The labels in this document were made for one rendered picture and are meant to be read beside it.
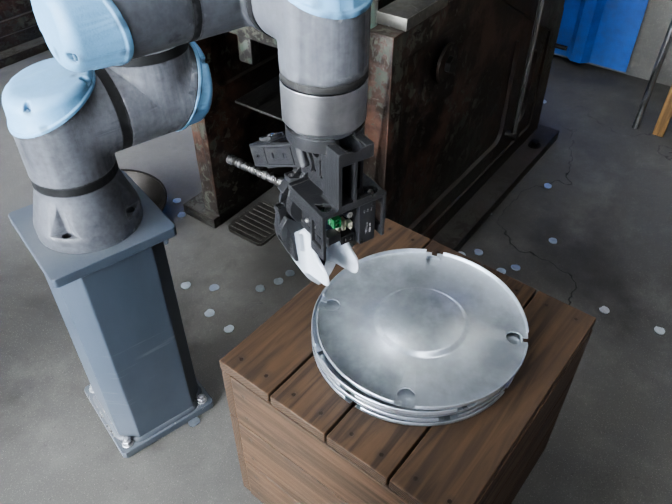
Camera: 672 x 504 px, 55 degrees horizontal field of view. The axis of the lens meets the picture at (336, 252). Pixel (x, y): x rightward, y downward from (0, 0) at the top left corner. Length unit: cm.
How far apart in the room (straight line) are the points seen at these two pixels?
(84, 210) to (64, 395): 55
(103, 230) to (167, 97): 20
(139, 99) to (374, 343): 45
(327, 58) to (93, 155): 47
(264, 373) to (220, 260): 72
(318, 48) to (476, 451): 53
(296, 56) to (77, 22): 16
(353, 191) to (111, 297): 53
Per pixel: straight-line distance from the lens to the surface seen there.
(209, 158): 157
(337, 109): 54
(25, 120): 88
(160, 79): 91
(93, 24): 53
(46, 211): 96
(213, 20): 57
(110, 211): 95
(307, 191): 60
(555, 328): 99
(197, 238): 165
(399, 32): 111
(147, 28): 54
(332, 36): 51
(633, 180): 199
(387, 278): 96
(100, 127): 89
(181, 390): 124
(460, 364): 86
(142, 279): 102
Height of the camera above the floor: 105
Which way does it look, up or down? 42 degrees down
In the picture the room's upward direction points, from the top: straight up
